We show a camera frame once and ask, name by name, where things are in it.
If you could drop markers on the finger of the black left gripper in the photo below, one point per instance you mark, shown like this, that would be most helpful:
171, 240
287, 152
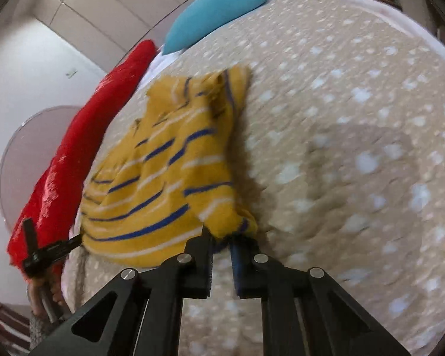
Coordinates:
71, 244

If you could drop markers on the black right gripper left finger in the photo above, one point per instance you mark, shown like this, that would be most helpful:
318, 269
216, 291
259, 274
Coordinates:
137, 313

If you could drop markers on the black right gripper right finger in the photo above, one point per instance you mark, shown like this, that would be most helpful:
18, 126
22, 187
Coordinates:
305, 312

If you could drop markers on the yellow striped knit sweater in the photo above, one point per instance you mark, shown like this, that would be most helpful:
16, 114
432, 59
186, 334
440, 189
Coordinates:
169, 178

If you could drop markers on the red embroidered quilt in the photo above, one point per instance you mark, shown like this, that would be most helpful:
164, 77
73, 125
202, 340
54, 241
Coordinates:
54, 203

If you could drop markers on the white round headboard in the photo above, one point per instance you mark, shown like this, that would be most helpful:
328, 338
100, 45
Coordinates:
28, 154

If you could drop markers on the beige heart-pattern bedspread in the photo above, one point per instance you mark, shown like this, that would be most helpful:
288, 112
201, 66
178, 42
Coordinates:
341, 151

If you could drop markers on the white wardrobe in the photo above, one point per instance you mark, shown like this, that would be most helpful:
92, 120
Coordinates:
106, 30

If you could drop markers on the teal pillow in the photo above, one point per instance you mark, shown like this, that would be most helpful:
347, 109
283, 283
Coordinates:
201, 18

